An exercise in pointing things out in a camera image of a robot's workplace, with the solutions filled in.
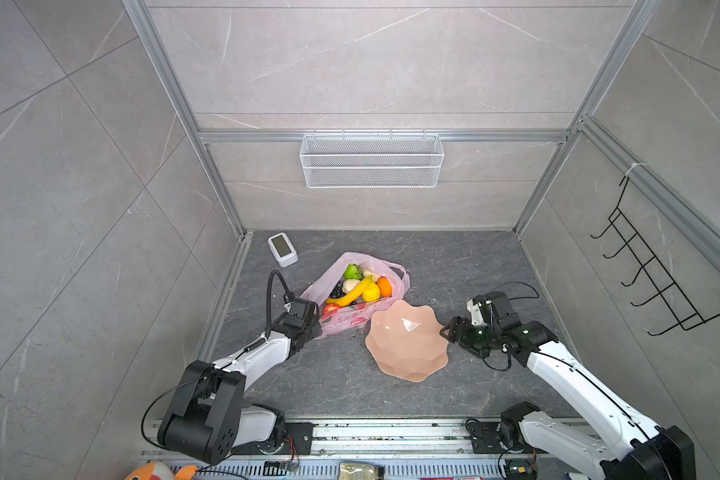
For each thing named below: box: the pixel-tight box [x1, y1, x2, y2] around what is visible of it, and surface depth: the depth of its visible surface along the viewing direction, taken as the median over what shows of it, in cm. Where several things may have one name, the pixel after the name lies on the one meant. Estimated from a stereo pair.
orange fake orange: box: [377, 276, 393, 297], surface depth 98 cm
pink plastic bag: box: [300, 252, 410, 339], surface depth 95 cm
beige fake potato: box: [342, 279, 360, 293], surface depth 99 cm
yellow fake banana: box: [326, 275, 373, 307], surface depth 97 cm
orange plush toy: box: [124, 461, 198, 480], surface depth 65 cm
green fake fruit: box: [344, 264, 365, 280], surface depth 102 cm
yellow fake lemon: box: [362, 282, 381, 302], surface depth 97 cm
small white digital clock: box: [267, 232, 299, 268], surface depth 112 cm
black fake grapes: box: [329, 280, 346, 299], surface depth 100 cm
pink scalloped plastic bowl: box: [365, 300, 449, 383], surface depth 92 cm
